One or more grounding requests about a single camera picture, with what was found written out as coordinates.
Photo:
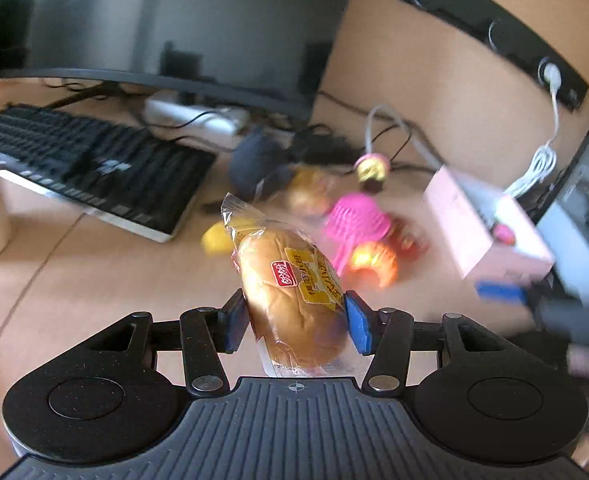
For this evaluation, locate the small packaged bread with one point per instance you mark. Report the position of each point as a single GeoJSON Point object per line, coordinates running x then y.
{"type": "Point", "coordinates": [309, 190]}

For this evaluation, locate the pink plastic toy basket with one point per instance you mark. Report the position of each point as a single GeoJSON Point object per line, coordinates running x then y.
{"type": "Point", "coordinates": [357, 217]}

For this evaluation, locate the black power adapter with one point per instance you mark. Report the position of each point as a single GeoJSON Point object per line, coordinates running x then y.
{"type": "Point", "coordinates": [319, 145]}

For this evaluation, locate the orange toy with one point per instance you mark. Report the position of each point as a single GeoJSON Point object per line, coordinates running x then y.
{"type": "Point", "coordinates": [374, 262]}

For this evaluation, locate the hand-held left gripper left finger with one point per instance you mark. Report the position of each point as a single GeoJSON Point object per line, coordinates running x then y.
{"type": "Point", "coordinates": [234, 327]}

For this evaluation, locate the packaged bread with yellow label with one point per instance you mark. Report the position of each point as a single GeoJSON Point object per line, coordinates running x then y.
{"type": "Point", "coordinates": [289, 305]}

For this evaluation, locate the black keyboard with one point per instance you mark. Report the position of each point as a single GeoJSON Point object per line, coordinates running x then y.
{"type": "Point", "coordinates": [99, 160]}

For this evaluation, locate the pink cardboard box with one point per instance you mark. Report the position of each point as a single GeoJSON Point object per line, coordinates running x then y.
{"type": "Point", "coordinates": [464, 220]}

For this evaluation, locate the white power strip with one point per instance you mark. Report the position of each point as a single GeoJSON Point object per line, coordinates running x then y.
{"type": "Point", "coordinates": [184, 112]}

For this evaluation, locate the black computer monitor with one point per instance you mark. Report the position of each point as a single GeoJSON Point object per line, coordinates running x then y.
{"type": "Point", "coordinates": [174, 20]}

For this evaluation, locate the small pink toy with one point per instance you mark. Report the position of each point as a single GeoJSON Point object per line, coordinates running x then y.
{"type": "Point", "coordinates": [503, 232]}

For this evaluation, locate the red toy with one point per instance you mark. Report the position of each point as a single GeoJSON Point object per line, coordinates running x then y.
{"type": "Point", "coordinates": [409, 237]}

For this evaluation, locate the black fabric pouch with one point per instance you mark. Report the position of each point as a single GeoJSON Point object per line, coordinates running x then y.
{"type": "Point", "coordinates": [257, 160]}

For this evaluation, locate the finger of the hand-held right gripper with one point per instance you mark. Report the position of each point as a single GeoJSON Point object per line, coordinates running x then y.
{"type": "Point", "coordinates": [499, 292]}

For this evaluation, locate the yellow toy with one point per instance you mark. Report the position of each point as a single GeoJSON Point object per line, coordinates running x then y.
{"type": "Point", "coordinates": [214, 240]}

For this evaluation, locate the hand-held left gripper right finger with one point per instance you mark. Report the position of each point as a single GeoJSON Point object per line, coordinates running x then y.
{"type": "Point", "coordinates": [360, 327]}

